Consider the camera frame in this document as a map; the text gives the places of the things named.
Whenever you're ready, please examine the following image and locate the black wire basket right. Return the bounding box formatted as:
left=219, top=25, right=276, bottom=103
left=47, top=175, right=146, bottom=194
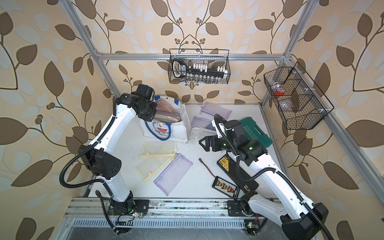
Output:
left=264, top=62, right=334, bottom=130

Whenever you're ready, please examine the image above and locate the white Doraemon canvas bag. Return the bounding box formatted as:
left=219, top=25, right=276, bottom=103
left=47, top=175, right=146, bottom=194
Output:
left=140, top=96, right=192, bottom=143

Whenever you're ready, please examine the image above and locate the black charger board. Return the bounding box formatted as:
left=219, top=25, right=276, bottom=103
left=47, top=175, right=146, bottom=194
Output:
left=199, top=158, right=240, bottom=200

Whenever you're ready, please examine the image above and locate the pink mesh pouch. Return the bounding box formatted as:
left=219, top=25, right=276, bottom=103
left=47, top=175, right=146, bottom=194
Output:
left=156, top=99, right=179, bottom=114

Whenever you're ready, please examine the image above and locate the black wire basket back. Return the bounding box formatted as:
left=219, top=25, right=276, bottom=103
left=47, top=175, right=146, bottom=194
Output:
left=168, top=48, right=231, bottom=85

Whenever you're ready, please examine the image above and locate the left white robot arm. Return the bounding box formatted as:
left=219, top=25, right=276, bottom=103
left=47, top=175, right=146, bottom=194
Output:
left=59, top=84, right=157, bottom=235

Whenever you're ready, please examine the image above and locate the yellow mesh pouch left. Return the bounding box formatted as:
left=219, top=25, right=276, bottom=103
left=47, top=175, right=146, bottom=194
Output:
left=140, top=141, right=177, bottom=158

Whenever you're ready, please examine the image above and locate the aluminium frame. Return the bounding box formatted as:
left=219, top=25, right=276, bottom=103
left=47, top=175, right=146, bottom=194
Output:
left=67, top=1, right=384, bottom=240

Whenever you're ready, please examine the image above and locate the purple mesh pouch pile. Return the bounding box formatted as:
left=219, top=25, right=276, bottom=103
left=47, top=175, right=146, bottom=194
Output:
left=154, top=154, right=193, bottom=196

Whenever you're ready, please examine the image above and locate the dark blue mesh pouch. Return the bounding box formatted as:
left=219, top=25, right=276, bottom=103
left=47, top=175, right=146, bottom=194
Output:
left=154, top=111, right=182, bottom=124

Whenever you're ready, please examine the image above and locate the yellow mesh pouch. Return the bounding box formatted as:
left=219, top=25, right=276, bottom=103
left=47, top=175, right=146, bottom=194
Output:
left=135, top=154, right=176, bottom=182
left=140, top=141, right=177, bottom=158

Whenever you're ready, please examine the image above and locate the purple mesh pouch far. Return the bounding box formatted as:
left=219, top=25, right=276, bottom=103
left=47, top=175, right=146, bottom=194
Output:
left=201, top=102, right=232, bottom=120

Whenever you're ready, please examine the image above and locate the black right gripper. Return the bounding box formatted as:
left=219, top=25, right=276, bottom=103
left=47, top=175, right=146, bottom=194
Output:
left=200, top=134, right=238, bottom=153

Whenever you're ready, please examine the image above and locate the purple mesh pouch near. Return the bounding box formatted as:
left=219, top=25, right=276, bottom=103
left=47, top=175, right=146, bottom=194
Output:
left=191, top=116, right=213, bottom=130

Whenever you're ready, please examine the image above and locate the green plastic tool case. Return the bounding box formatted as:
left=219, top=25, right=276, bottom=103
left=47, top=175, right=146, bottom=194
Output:
left=240, top=117, right=273, bottom=148

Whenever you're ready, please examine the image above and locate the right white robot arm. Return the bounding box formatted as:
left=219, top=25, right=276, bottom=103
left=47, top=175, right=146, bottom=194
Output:
left=203, top=114, right=333, bottom=240

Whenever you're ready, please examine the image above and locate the black wire basket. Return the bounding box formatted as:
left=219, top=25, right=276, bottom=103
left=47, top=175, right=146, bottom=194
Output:
left=264, top=62, right=334, bottom=130
left=168, top=48, right=231, bottom=85

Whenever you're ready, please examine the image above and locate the black box yellow label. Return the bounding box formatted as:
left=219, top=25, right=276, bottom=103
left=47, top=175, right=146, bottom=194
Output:
left=217, top=154, right=259, bottom=194

